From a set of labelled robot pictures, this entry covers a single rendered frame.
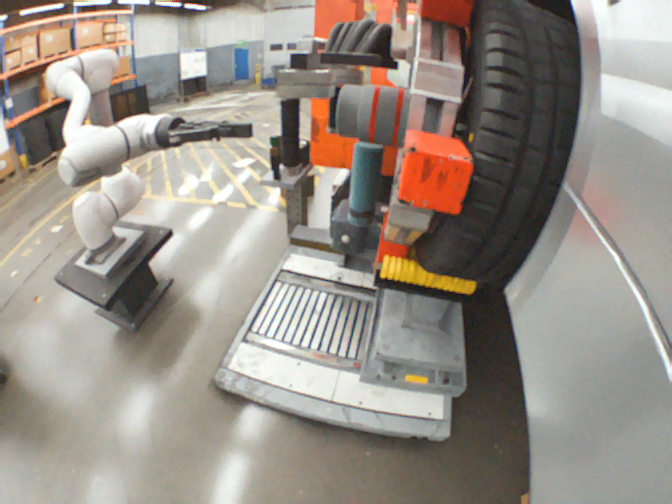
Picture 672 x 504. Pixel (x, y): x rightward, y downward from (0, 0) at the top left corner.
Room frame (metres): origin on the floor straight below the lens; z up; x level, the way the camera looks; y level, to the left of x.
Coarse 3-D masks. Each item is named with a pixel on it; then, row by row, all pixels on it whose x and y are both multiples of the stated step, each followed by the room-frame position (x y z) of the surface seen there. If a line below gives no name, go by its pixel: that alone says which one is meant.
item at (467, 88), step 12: (468, 36) 0.47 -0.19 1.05; (468, 48) 0.55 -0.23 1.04; (468, 60) 0.55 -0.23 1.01; (468, 72) 0.56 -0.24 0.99; (468, 84) 0.49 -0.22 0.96; (468, 96) 0.50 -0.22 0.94; (468, 108) 0.52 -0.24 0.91; (456, 120) 0.66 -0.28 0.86; (468, 120) 0.36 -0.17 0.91; (432, 228) 0.41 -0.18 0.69
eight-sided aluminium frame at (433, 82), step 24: (456, 48) 0.39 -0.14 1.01; (432, 72) 0.35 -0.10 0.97; (456, 72) 0.36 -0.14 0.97; (432, 96) 0.35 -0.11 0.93; (456, 96) 0.34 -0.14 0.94; (408, 120) 0.37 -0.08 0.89; (408, 216) 0.35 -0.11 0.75; (432, 216) 0.34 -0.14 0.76; (384, 240) 0.49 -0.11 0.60; (408, 240) 0.45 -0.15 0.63
